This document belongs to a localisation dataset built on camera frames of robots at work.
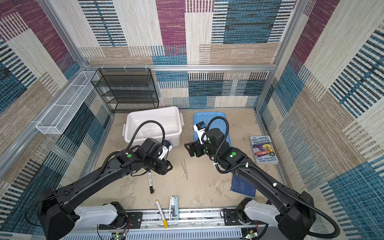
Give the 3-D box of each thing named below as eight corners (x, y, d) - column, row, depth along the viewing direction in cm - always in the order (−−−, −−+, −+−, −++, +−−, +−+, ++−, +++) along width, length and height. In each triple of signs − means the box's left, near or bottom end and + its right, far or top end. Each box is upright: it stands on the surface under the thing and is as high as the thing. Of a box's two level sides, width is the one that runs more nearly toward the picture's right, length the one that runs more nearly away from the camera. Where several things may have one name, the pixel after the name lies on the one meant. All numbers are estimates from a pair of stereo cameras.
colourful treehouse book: (256, 163, 93) (257, 161, 91) (249, 137, 105) (250, 135, 103) (277, 163, 93) (279, 161, 91) (267, 137, 105) (268, 135, 103)
